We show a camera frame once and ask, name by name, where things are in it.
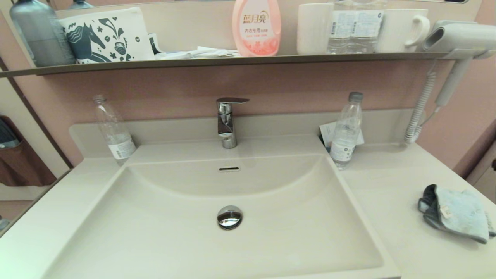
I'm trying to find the chrome faucet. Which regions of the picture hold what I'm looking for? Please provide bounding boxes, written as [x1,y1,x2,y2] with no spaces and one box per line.
[216,97,250,150]

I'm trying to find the light blue grey cloth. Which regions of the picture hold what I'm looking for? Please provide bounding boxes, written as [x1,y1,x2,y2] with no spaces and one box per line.
[418,184,496,244]

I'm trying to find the beige sink basin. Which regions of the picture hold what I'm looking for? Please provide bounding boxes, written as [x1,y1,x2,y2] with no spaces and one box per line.
[41,134,400,279]

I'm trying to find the chrome drain stopper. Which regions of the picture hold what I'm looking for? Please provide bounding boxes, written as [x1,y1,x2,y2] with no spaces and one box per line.
[216,205,243,230]

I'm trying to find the grey-capped clear plastic bottle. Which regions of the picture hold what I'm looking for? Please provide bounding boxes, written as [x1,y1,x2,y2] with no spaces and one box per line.
[329,92,364,170]

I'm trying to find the white papers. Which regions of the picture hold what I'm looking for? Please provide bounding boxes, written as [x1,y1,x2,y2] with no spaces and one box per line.
[154,46,241,60]

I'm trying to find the pink detergent bottle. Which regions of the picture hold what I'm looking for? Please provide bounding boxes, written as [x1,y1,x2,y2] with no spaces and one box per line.
[232,0,281,57]

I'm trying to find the capless clear plastic bottle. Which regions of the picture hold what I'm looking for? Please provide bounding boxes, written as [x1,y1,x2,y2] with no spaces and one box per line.
[93,95,137,167]

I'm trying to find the small white printed pouch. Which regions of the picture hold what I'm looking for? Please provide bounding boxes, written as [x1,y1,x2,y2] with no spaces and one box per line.
[147,33,162,55]

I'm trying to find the water bottles on shelf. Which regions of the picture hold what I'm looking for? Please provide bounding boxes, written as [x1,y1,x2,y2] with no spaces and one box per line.
[327,0,356,55]

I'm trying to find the white horse print pouch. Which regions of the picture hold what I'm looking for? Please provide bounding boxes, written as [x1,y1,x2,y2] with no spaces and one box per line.
[59,7,155,64]

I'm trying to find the brown hanging bag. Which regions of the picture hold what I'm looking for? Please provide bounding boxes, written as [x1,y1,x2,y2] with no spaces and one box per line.
[0,115,57,188]

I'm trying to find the grey translucent bottle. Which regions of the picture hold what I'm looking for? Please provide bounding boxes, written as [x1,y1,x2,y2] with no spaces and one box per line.
[10,0,76,67]

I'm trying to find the white hair dryer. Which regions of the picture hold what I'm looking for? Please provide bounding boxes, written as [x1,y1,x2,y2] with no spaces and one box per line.
[422,20,496,108]

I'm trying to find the long brown wall shelf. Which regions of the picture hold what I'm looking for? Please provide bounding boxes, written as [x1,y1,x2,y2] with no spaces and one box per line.
[0,52,489,79]

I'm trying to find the white handleless cup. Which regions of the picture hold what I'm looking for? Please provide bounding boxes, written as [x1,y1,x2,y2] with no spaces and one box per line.
[297,3,334,55]

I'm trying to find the white coiled dryer cord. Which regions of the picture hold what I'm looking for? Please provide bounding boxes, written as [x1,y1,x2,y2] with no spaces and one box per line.
[404,72,440,145]

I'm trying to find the white mug with handle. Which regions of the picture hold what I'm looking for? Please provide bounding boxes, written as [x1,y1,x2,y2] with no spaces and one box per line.
[375,9,431,53]

